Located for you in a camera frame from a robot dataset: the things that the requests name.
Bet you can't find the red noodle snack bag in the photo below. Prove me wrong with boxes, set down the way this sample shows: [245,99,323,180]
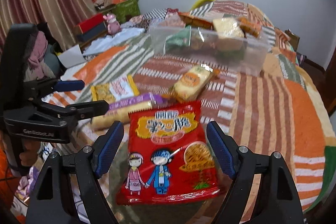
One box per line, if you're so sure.
[116,101,222,205]

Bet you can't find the pink plush toy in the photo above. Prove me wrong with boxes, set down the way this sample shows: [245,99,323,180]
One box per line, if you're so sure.
[103,13,121,36]

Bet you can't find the green cardboard box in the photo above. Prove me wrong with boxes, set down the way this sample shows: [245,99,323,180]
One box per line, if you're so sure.
[111,0,140,24]

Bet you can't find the green snack packet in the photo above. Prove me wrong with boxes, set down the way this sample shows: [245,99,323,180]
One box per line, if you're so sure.
[163,26,191,53]

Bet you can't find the clear plastic storage box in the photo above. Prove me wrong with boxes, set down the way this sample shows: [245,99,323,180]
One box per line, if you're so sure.
[149,15,271,76]

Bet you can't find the orange cracker packet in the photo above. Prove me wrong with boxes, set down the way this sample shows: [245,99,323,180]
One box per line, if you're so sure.
[170,64,220,102]

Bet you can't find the red shoe box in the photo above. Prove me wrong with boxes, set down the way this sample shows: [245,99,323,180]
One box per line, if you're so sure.
[73,13,104,35]

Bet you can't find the yellow fuzzy headboard edge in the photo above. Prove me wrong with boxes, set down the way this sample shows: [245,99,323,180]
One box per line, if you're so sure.
[191,0,216,10]

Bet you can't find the purple biscuit packet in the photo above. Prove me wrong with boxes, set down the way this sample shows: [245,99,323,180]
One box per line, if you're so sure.
[91,93,168,131]

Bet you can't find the brown cardboard box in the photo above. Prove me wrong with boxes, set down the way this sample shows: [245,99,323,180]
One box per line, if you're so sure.
[285,30,300,51]

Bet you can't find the checkered patterned quilt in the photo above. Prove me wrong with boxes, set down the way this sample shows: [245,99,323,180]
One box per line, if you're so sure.
[121,8,179,32]

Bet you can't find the yellow white snack bag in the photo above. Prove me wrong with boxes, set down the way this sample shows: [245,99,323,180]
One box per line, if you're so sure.
[91,75,139,103]

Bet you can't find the white plastic bag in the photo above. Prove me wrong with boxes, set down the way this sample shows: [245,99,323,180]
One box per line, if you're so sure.
[83,28,145,56]

